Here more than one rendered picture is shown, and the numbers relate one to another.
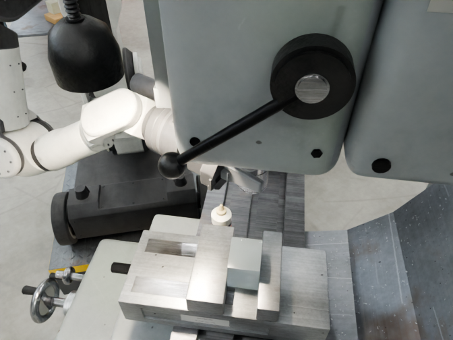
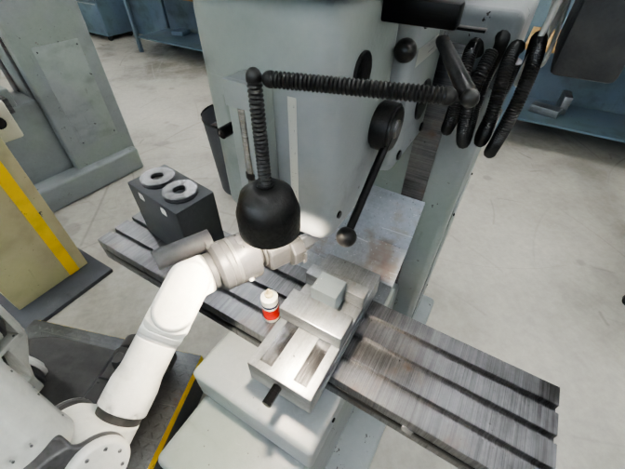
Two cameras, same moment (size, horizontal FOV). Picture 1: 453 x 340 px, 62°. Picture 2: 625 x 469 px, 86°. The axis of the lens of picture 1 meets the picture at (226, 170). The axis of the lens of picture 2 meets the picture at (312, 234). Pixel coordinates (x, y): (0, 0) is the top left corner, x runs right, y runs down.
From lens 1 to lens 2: 0.45 m
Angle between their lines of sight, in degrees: 47
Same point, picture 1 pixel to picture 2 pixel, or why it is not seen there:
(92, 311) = not seen: outside the picture
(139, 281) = (299, 378)
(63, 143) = (149, 371)
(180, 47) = (340, 151)
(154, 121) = (227, 261)
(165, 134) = (246, 261)
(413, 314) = (377, 239)
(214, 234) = (293, 302)
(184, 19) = (344, 129)
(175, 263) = (295, 345)
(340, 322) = not seen: hidden behind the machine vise
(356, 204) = not seen: hidden behind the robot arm
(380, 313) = (365, 256)
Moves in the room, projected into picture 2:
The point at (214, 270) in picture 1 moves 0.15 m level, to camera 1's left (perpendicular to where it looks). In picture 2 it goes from (325, 313) to (296, 379)
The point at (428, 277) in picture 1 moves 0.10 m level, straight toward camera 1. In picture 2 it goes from (365, 220) to (383, 242)
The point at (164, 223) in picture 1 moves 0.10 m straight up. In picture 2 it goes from (210, 367) to (201, 347)
